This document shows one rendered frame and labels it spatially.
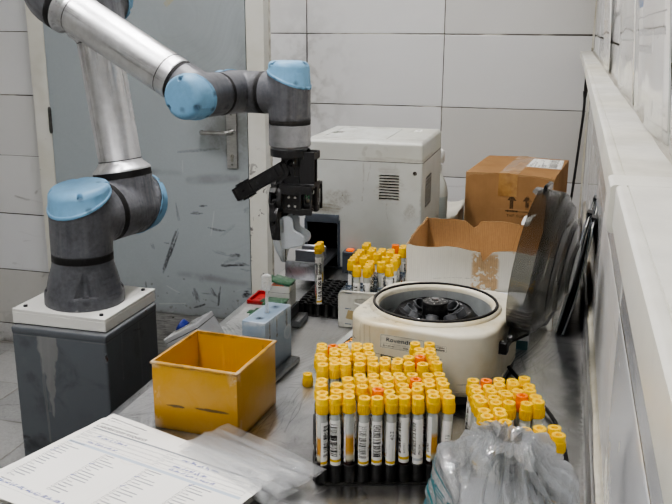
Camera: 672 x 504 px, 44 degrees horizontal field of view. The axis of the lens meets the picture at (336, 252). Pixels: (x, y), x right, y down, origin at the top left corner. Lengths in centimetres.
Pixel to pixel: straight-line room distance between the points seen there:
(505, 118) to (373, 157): 133
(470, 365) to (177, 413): 42
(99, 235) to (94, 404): 32
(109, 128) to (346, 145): 52
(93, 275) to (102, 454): 57
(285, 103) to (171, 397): 56
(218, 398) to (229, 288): 234
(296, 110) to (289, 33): 183
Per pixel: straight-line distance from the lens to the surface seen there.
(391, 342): 127
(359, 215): 191
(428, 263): 159
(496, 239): 181
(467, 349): 124
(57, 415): 172
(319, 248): 172
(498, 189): 222
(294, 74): 148
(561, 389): 137
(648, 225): 37
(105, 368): 162
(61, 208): 162
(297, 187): 149
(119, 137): 172
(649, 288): 28
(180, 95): 142
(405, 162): 186
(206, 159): 340
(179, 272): 356
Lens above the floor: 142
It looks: 15 degrees down
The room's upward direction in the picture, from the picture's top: straight up
